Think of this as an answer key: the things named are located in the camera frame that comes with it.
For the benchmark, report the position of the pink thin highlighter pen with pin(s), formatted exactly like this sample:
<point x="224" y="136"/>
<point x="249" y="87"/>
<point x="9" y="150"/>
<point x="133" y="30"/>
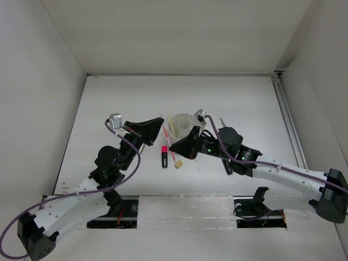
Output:
<point x="169" y="144"/>

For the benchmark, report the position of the pink black highlighter marker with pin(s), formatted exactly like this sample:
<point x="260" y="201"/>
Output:
<point x="164" y="156"/>

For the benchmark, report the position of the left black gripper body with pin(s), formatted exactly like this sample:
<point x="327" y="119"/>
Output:
<point x="128" y="147"/>

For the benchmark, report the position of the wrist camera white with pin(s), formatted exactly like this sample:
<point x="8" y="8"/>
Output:
<point x="200" y="115"/>
<point x="115" y="121"/>

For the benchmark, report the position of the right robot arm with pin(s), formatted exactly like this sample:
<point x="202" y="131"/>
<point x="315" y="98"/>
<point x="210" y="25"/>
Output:
<point x="327" y="189"/>

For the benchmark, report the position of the blue black highlighter marker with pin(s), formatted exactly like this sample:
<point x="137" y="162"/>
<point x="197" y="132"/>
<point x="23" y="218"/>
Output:
<point x="227" y="166"/>

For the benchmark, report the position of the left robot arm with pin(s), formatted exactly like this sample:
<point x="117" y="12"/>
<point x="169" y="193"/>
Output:
<point x="96" y="195"/>

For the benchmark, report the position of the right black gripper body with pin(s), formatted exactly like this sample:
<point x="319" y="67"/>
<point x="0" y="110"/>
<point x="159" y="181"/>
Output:
<point x="208" y="145"/>

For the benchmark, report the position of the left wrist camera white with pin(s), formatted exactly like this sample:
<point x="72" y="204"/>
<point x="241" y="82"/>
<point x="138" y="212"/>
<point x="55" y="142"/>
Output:
<point x="115" y="121"/>

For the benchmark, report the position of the tan eraser block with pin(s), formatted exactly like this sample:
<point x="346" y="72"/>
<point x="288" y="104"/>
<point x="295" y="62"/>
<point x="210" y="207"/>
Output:
<point x="178" y="164"/>

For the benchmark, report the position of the aluminium rail on right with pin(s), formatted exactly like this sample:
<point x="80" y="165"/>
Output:
<point x="288" y="120"/>

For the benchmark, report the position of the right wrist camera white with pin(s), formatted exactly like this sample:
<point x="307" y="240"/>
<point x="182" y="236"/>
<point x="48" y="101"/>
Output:
<point x="200" y="115"/>

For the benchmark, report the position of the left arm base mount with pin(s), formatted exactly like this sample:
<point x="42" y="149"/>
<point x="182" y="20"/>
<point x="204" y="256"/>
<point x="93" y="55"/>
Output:
<point x="123" y="216"/>

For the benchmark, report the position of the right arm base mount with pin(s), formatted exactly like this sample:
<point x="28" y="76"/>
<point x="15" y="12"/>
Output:
<point x="251" y="212"/>

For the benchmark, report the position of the white round divided container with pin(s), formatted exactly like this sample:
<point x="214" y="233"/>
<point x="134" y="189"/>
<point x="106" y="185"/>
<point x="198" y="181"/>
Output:
<point x="183" y="123"/>

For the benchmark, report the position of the yellow thin highlighter pen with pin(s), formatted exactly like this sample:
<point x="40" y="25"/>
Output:
<point x="172" y="128"/>

